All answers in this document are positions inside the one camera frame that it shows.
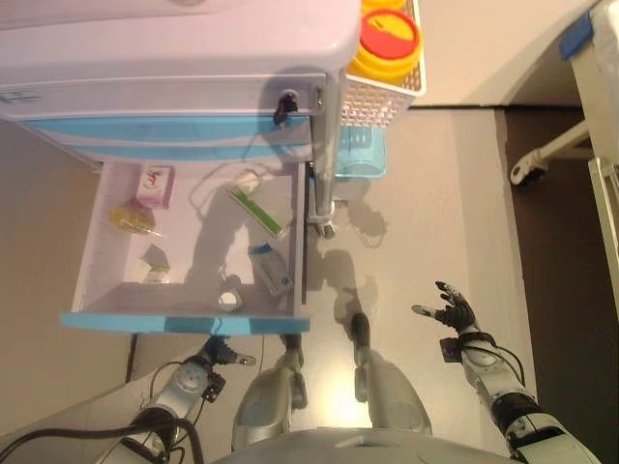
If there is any green white medicine box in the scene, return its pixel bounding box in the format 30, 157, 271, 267
226, 186, 290, 239

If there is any grey robot torso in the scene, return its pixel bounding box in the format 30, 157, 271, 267
226, 424, 514, 464

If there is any white blue medical cart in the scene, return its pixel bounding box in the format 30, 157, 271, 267
0, 0, 364, 241

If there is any bed caster wheel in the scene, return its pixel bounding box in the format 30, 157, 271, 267
510, 149, 550, 188

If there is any white bottle yellow cap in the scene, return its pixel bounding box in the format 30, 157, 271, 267
218, 274, 244, 313

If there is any thick black cable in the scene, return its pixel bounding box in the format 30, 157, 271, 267
0, 418, 204, 464

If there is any yellow pill bottle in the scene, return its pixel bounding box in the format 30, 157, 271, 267
106, 202, 163, 238

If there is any blue front cart drawer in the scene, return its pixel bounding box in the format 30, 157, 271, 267
60, 159, 310, 335

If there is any small white grey box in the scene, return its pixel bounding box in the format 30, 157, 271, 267
136, 244, 171, 285

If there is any black key in lock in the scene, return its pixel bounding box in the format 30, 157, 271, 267
273, 89, 300, 128

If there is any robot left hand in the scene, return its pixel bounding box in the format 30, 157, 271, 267
200, 335, 257, 368

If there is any pink white medicine box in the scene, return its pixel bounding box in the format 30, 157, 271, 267
133, 163, 176, 210

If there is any light blue plastic bin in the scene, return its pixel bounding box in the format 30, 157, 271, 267
334, 126, 388, 179

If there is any blue white medicine box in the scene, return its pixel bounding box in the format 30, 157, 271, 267
247, 243, 295, 295

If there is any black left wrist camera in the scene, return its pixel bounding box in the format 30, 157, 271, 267
202, 371, 227, 402

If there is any yellow sharps container red lid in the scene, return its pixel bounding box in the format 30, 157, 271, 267
347, 9, 423, 82
361, 0, 407, 15

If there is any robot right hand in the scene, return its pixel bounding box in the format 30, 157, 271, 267
410, 279, 480, 335

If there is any white hospital bed frame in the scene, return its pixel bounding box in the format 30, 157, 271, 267
510, 0, 619, 301

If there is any robot left leg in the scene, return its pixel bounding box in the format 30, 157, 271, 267
231, 333, 309, 453

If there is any white bed sheet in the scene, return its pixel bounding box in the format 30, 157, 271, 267
587, 0, 619, 141

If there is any blue tape piece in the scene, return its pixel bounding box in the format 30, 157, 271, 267
559, 12, 595, 62

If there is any white charger with cable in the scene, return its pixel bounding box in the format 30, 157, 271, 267
188, 161, 265, 221

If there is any white lattice basket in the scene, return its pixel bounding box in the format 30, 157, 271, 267
338, 0, 427, 131

